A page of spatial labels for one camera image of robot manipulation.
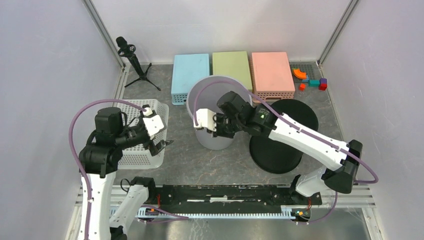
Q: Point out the purple toy block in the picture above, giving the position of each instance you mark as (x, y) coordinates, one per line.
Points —
(323, 81)

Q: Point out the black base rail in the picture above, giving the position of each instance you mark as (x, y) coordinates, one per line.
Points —
(229, 199)

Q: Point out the dark tray with orange blocks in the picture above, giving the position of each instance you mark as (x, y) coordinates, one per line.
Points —
(303, 71)

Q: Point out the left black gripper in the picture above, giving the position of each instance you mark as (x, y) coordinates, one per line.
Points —
(155, 148)

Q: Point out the large white perforated basket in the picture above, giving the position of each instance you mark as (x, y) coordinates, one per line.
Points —
(137, 158)

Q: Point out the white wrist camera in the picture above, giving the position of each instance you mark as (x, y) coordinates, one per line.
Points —
(204, 119)
(153, 122)

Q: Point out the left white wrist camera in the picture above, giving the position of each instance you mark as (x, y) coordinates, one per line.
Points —
(153, 122)

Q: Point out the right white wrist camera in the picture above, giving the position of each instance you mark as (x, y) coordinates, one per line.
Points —
(204, 119)

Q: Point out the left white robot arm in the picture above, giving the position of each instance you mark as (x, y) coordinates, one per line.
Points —
(100, 159)

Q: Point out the red toy block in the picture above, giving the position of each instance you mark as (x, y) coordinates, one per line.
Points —
(322, 86)

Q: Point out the blue plastic basket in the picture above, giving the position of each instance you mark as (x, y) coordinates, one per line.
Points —
(187, 70)

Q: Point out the grey bin with black liner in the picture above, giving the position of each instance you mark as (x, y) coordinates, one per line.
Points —
(211, 89)

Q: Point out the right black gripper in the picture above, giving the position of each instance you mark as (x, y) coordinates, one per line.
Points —
(216, 118)

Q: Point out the black microphone on tripod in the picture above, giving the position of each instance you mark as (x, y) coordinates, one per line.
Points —
(127, 51)

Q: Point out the white cable duct strip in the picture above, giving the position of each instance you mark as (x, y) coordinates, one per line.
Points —
(284, 214)

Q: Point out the green plastic basket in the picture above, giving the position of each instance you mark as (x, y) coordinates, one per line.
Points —
(234, 64)

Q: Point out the pink plastic basket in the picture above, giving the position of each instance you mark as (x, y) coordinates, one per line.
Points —
(271, 76)

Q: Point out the small orange toy block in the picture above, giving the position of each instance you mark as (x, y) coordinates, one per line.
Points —
(302, 86)

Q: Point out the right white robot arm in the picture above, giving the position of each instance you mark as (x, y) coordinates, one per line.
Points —
(340, 159)

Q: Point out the teal toy block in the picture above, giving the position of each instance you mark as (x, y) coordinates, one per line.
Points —
(311, 82)

